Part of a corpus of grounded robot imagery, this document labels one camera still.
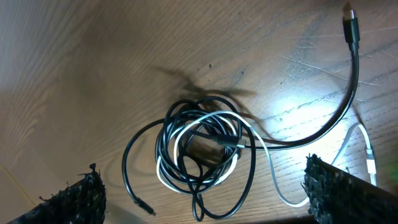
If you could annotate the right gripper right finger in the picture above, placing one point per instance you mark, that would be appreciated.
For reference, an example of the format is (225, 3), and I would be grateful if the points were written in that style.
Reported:
(336, 196)

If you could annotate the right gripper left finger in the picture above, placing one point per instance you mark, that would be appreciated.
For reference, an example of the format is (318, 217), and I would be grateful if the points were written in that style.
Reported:
(83, 202)

